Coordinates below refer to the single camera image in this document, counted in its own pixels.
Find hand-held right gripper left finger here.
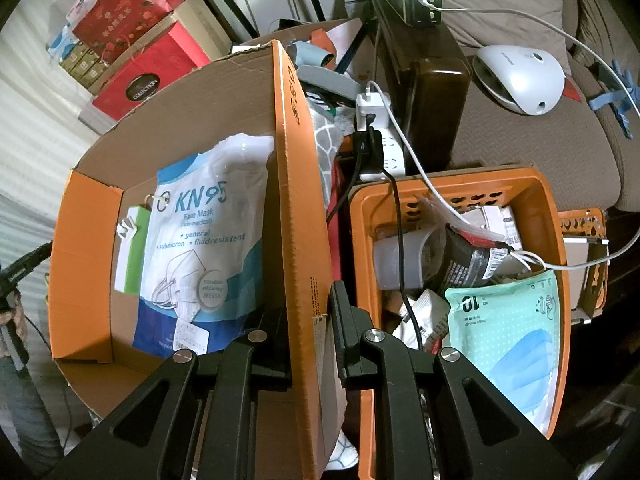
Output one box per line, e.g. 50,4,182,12
47,305,293,480

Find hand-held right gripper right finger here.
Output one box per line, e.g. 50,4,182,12
330,281,586,480

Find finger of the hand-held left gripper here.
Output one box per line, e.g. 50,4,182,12
0,242,54,301

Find white green charger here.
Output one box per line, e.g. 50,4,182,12
114,205,153,295

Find orange cardboard box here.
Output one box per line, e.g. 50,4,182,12
47,39,333,480

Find white blue face mask packet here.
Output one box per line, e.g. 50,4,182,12
132,132,276,361

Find small white packet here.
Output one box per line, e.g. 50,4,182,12
392,290,451,351

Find orange plastic basket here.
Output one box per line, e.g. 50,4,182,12
348,167,572,480

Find translucent plastic container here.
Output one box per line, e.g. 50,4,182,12
372,230,446,291

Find white curtain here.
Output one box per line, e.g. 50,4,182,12
0,0,101,411

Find black foil packet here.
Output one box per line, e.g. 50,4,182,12
442,225,516,293

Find person's grey pants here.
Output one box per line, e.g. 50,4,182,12
0,350,63,476

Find teal face mask packet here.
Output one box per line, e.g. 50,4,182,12
442,269,561,433

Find white power strip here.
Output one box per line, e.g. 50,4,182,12
355,127,407,183

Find white printed box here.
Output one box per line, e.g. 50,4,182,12
460,205,523,251

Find blue white tissue pack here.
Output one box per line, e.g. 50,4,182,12
46,22,76,58

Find white charger plug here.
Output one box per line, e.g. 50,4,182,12
356,82,391,131

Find small orange perforated basket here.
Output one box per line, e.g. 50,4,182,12
557,209,610,323

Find brown sofa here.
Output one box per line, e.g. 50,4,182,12
370,0,640,211

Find red floral gift bag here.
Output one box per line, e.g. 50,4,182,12
70,0,188,53

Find grey blue hair dryer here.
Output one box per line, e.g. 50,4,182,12
292,40,337,68

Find white domed device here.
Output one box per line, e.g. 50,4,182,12
472,45,568,116

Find brown sofa cushion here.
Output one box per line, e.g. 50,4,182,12
565,0,640,86

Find white cable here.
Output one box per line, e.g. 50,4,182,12
425,2,640,273
365,80,506,246

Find black charger with cable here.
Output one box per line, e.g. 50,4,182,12
325,127,426,351

